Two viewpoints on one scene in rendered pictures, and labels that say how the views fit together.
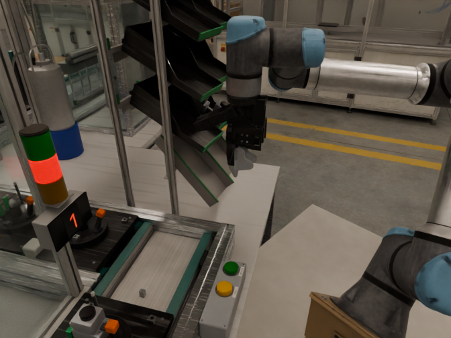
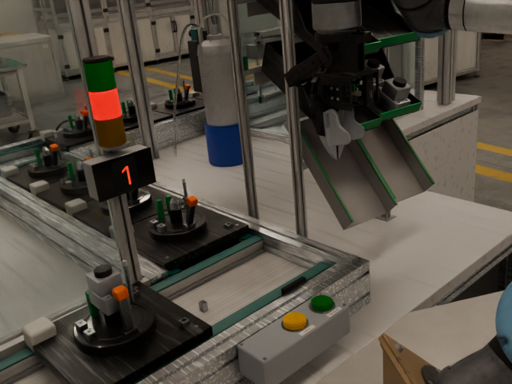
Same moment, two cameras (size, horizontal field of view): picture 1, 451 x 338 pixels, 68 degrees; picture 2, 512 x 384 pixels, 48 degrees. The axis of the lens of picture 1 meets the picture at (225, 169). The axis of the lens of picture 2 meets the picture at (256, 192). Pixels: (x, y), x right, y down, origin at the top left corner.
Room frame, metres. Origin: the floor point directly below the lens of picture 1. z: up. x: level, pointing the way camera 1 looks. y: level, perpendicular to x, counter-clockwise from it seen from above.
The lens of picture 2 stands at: (-0.13, -0.43, 1.55)
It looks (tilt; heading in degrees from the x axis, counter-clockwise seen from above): 22 degrees down; 35
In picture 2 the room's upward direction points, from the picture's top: 6 degrees counter-clockwise
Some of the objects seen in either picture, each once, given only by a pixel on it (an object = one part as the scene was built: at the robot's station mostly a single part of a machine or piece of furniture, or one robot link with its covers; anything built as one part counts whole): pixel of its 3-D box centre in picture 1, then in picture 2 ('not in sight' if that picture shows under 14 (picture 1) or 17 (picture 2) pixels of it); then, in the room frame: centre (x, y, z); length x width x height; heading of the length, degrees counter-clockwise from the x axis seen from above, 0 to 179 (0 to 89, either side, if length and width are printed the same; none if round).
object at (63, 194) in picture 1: (52, 188); (110, 130); (0.56, 0.35, 1.28); 0.05 x 0.05 x 0.05
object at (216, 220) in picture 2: (80, 221); (175, 212); (0.78, 0.43, 1.01); 0.24 x 0.24 x 0.13; 75
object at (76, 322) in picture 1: (86, 321); (104, 284); (0.42, 0.28, 1.06); 0.08 x 0.04 x 0.07; 75
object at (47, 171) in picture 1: (45, 166); (105, 103); (0.56, 0.35, 1.33); 0.05 x 0.05 x 0.05
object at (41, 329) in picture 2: not in sight; (40, 334); (0.35, 0.39, 0.97); 0.05 x 0.05 x 0.04; 75
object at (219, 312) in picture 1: (224, 297); (296, 337); (0.58, 0.00, 0.93); 0.21 x 0.07 x 0.06; 165
